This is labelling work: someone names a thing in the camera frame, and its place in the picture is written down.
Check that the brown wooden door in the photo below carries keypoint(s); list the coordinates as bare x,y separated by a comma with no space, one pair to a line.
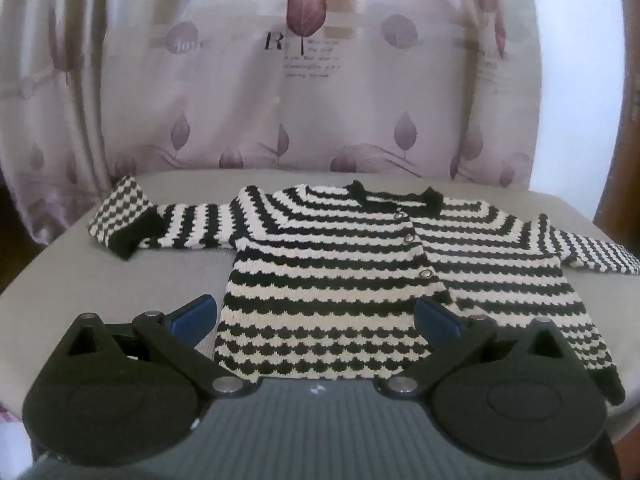
620,185

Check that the black and white striped sweater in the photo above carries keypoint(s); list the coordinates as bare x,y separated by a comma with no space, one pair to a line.
325,270

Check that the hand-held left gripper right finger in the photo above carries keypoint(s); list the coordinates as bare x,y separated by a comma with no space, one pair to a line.
434,317

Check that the pink leaf print curtain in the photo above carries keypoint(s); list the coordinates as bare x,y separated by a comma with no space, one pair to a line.
250,110

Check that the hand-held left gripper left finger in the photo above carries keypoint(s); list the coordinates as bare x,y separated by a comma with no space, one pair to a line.
196,312

